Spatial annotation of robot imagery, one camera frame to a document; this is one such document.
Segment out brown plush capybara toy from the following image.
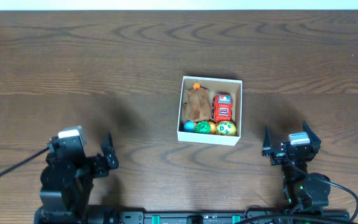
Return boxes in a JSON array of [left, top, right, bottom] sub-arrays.
[[183, 82, 212, 123]]

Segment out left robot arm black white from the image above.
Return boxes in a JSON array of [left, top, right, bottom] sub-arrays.
[[34, 133, 119, 223]]

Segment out green round toy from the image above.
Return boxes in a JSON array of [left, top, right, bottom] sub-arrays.
[[193, 121, 211, 134]]

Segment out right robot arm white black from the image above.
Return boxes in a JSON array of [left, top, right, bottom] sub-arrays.
[[262, 122, 331, 214]]

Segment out black cable left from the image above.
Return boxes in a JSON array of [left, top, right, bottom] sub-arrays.
[[0, 146, 50, 193]]

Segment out black rail bottom edge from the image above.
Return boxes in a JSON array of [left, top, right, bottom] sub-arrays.
[[84, 205, 351, 224]]

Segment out white cardboard box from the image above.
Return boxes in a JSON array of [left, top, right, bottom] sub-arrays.
[[177, 76, 242, 146]]

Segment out orange rubber duck toy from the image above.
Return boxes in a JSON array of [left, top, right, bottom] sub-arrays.
[[183, 119, 217, 135]]

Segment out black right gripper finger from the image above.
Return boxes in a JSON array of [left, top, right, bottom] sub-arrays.
[[303, 120, 321, 152], [262, 126, 275, 157]]

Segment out red toy fire truck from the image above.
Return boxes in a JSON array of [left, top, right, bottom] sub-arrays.
[[212, 93, 233, 122]]

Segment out yellow ball blue letters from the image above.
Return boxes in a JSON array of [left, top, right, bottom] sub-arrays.
[[216, 121, 237, 136]]

